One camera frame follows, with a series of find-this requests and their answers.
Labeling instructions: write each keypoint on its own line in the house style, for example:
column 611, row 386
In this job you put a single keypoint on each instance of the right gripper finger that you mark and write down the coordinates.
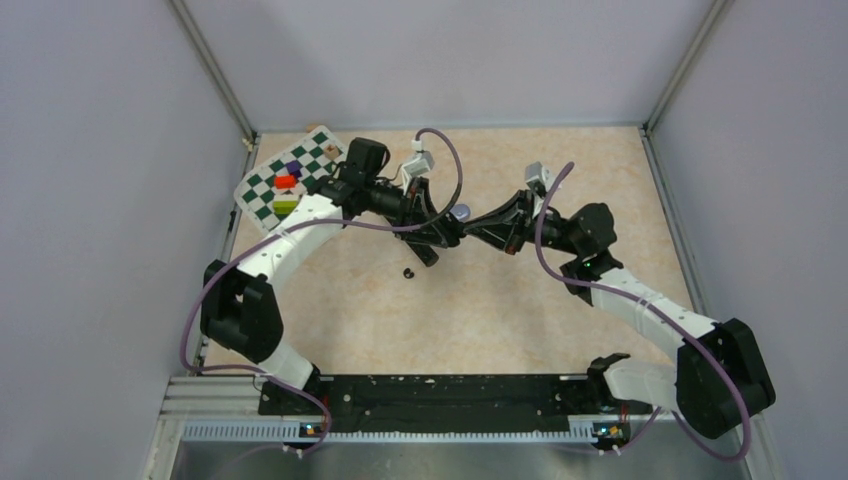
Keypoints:
column 502, row 240
column 505, row 216

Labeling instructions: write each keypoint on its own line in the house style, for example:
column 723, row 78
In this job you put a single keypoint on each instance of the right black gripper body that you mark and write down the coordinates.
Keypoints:
column 524, row 223

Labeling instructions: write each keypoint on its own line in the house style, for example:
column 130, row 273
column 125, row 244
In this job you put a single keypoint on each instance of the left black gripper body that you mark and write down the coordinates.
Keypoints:
column 412, row 200

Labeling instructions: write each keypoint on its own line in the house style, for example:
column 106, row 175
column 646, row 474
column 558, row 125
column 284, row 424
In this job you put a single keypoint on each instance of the lavender earbud charging case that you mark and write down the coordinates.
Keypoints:
column 461, row 212

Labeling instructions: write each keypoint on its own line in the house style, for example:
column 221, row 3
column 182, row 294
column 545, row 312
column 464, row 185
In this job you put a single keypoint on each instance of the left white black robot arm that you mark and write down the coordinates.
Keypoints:
column 238, row 307

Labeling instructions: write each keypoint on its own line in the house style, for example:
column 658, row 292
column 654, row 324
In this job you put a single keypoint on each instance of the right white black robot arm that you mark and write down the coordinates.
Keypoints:
column 716, row 375

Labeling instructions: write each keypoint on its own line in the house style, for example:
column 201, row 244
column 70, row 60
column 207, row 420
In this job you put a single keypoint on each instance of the black silver microphone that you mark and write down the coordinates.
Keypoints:
column 425, row 253

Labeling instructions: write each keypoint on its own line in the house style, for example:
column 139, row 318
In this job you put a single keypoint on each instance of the wooden cube piece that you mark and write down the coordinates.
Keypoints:
column 331, row 152

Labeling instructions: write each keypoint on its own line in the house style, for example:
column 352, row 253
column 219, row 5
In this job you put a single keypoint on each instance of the purple block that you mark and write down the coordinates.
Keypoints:
column 294, row 168

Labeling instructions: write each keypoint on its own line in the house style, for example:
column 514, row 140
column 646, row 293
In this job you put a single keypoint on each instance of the red block upper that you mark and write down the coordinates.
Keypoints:
column 285, row 182

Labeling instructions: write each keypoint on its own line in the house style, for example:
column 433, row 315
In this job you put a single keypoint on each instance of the lime green block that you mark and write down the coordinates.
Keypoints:
column 284, row 204

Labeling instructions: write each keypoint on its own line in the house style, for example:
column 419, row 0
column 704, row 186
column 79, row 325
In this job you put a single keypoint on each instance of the green white chessboard mat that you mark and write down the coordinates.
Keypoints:
column 269, row 192

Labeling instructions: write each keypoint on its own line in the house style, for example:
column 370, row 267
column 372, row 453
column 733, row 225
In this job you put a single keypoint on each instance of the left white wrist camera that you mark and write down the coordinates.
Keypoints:
column 419, row 163

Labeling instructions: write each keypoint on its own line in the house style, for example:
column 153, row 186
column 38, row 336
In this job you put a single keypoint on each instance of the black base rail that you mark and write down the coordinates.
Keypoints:
column 447, row 404

